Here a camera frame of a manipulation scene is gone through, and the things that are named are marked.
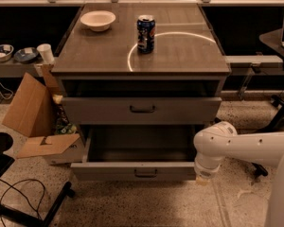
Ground grey drawer cabinet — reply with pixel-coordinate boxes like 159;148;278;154
50;2;232;177

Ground black floor cable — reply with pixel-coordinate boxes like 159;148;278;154
0;178;46;227

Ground grey drawer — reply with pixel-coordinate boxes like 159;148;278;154
62;97;222;125
71;125;196;181

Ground blue bowl on shelf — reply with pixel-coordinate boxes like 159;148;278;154
14;47;39;63

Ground white patterned bowl on shelf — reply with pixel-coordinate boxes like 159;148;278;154
0;44;14;62

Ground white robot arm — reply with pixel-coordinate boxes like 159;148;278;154
193;121;284;227

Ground white paper cup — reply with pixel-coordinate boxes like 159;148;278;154
37;44;55;64

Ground white bowl on cabinet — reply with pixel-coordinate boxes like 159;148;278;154
80;10;115;32

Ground open cardboard box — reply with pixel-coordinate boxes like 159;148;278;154
2;73;84;165

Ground grey top drawer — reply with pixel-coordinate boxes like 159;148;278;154
62;97;222;125

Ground green snack bag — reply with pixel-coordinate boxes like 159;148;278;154
55;124;77;134

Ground blue soda can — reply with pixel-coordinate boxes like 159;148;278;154
137;15;155;54

